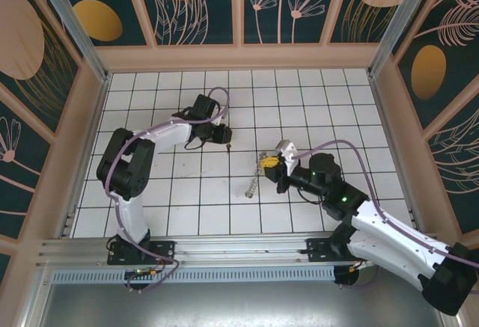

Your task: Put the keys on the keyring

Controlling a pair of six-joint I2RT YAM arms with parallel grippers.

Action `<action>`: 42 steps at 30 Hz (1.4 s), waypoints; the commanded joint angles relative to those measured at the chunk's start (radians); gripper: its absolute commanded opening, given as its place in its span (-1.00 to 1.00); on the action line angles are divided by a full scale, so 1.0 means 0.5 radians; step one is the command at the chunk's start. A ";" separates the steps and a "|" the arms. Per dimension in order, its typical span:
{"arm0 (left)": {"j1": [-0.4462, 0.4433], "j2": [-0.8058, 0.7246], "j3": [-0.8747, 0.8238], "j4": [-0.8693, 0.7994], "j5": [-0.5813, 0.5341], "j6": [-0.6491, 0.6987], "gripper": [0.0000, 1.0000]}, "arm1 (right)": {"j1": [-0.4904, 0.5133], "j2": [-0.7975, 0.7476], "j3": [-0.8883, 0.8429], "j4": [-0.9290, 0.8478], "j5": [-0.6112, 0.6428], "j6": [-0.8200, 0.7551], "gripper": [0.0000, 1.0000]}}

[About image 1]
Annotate metal coil spring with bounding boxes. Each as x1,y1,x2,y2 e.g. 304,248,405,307
243,150,271,198

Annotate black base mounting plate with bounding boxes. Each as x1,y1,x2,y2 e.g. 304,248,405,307
305,237,353,264
106,239,177,266

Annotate grey metal sheet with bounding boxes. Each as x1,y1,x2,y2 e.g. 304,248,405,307
37,281,446,327

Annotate purple cable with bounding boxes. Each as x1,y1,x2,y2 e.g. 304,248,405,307
291,139,479,290
104,86,230,295

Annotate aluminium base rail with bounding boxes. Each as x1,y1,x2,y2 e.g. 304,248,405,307
37,235,439,267

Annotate slotted grey cable duct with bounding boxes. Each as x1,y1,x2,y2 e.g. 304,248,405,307
52,266,337,284

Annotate aluminium frame post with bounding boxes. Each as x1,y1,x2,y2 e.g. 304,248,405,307
368,0,437,78
29,0,112,83

